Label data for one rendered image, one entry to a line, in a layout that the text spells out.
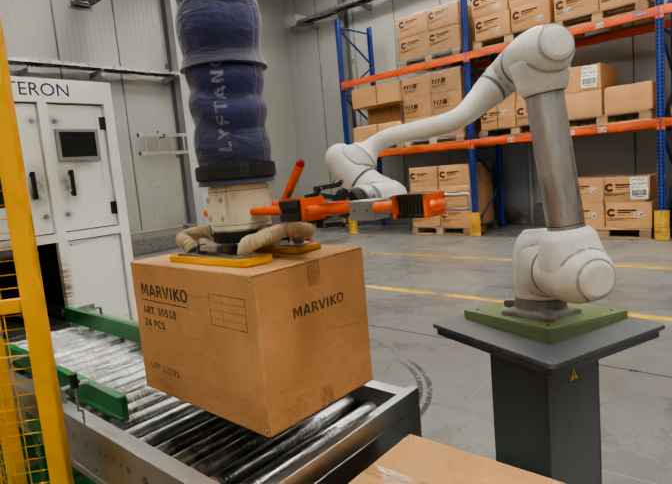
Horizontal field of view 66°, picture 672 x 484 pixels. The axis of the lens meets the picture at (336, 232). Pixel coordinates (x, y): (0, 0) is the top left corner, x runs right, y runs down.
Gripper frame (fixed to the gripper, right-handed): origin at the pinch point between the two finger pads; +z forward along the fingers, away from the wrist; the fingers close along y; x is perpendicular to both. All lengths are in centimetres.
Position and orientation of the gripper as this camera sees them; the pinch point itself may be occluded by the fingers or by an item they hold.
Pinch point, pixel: (306, 209)
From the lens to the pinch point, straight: 132.0
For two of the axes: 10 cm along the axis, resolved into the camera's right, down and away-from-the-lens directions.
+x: -7.5, -0.1, 6.6
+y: 0.8, 9.9, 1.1
